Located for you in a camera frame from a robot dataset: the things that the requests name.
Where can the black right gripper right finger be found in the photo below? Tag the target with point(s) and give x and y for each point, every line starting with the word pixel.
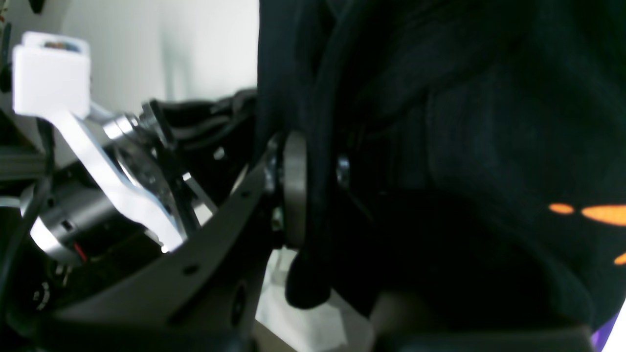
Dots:
pixel 440 322

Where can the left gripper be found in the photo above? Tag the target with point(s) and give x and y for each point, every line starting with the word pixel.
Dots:
pixel 151 171

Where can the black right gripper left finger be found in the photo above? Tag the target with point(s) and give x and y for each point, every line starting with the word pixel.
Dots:
pixel 204 295

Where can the black T-shirt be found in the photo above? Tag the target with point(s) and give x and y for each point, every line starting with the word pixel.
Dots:
pixel 469 152

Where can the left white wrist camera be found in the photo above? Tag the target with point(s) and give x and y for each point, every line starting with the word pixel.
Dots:
pixel 52 81

